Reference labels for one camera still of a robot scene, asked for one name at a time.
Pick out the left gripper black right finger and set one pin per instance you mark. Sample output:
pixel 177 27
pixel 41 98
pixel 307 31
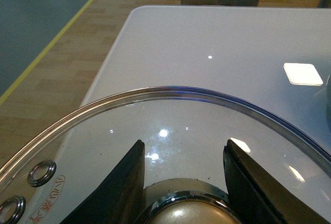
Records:
pixel 256 196

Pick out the beige electric cooking pot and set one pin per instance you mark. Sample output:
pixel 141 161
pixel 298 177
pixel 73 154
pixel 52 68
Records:
pixel 328 101

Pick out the glass pot lid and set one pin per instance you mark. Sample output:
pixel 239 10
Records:
pixel 184 130

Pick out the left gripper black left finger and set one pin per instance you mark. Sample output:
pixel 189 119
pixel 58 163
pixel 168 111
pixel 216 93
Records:
pixel 118 198

